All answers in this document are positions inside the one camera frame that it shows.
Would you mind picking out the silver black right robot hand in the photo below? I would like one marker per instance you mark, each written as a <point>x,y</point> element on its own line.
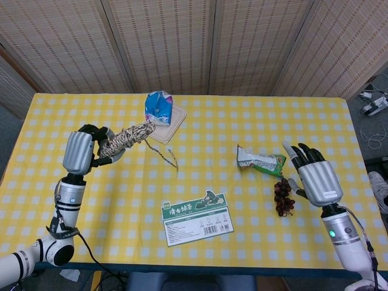
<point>319,182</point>

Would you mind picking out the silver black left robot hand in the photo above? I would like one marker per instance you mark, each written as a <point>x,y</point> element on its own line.
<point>77,151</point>

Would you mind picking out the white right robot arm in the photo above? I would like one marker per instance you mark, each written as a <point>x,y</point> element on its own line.
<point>348,242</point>

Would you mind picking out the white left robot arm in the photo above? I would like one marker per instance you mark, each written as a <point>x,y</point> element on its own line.
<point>66,206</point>

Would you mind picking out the dark purple grape bunch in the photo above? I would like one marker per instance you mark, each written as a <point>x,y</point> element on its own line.
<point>283,197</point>

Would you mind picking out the green snack bag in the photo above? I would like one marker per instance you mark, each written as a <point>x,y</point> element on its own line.
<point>263,162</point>

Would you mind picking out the grey white shoe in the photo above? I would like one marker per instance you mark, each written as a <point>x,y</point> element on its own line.
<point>379,188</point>

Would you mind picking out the crumpled blue tissue pack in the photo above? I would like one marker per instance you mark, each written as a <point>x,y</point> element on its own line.
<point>157,107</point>

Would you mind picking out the white black floor device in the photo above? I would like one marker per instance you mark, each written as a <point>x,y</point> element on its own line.
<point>374,104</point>

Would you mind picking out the beige plastic container lid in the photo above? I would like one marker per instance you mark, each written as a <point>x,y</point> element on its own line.
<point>174,124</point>

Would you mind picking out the yellow white checkered tablecloth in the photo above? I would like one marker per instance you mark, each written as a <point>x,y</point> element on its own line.
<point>212,151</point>

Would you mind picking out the white paper scrap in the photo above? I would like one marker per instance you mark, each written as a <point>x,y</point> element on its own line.
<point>69,273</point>

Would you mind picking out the green tea label card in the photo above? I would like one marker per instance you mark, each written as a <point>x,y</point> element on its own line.
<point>188,230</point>

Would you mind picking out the woven bamboo folding screen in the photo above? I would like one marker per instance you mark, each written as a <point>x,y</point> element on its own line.
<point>182,45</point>

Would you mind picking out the blue chair seat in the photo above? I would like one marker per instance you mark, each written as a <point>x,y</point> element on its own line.
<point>191,282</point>

